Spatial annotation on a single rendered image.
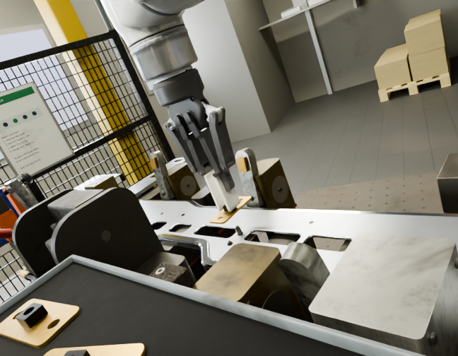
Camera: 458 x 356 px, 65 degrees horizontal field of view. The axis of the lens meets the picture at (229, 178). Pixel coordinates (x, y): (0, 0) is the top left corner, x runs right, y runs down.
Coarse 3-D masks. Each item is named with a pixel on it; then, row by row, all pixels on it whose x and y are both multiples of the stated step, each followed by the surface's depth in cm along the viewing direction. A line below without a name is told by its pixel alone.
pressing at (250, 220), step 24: (168, 216) 85; (192, 216) 79; (240, 216) 70; (264, 216) 66; (288, 216) 63; (312, 216) 60; (336, 216) 57; (360, 216) 54; (384, 216) 52; (408, 216) 50; (432, 216) 48; (456, 216) 47; (168, 240) 73; (192, 240) 68; (216, 240) 65; (240, 240) 62; (456, 240) 42
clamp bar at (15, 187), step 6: (24, 174) 81; (12, 180) 81; (18, 180) 80; (24, 180) 81; (30, 180) 81; (6, 186) 79; (12, 186) 78; (18, 186) 79; (6, 192) 78; (12, 192) 79; (18, 192) 79; (24, 192) 80; (18, 198) 80; (24, 198) 80; (30, 198) 81; (24, 204) 81; (30, 204) 81; (36, 204) 81
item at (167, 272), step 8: (160, 264) 43; (168, 264) 42; (152, 272) 42; (160, 272) 41; (168, 272) 41; (176, 272) 40; (184, 272) 40; (168, 280) 39; (176, 280) 39; (184, 280) 40; (192, 280) 40
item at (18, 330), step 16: (32, 304) 30; (48, 304) 31; (64, 304) 29; (16, 320) 30; (32, 320) 28; (48, 320) 28; (64, 320) 27; (16, 336) 28; (32, 336) 27; (48, 336) 26
